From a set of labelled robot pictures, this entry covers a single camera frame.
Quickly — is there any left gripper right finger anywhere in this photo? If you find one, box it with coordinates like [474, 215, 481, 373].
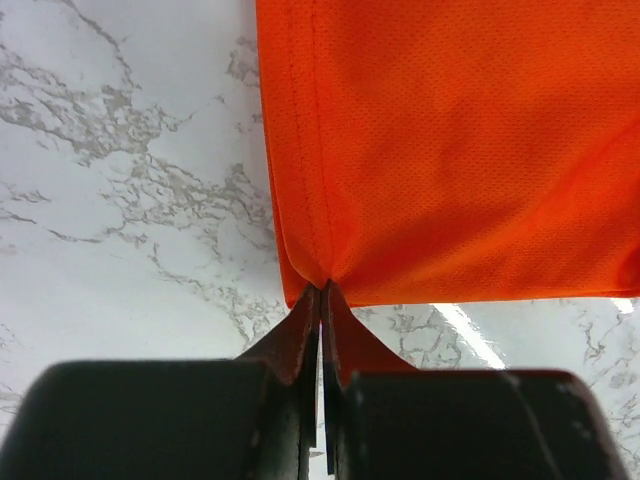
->
[320, 283, 628, 479]

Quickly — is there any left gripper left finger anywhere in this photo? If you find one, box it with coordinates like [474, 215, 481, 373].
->
[1, 287, 320, 479]

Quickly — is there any orange t shirt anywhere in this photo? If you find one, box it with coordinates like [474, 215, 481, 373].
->
[256, 1, 639, 306]

